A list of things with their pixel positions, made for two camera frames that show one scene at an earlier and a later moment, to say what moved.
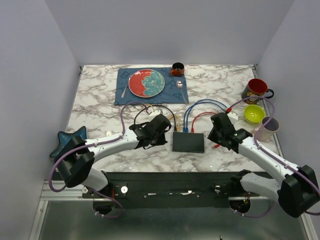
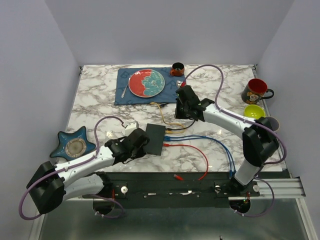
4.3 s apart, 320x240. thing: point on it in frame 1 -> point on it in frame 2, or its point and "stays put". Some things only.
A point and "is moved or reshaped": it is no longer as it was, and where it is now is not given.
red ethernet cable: (227, 111) -> (177, 176)
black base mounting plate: (172, 190) stays put
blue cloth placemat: (171, 94) stays put
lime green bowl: (254, 114) stays put
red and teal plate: (146, 83) stays put
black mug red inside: (255, 87) stays put
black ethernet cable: (175, 128) is moved or reshaped
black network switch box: (188, 142) is moved or reshaped
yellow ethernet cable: (169, 117) is moved or reshaped
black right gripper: (212, 136) -> (177, 114)
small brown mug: (177, 69) stays put
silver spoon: (179, 84) stays put
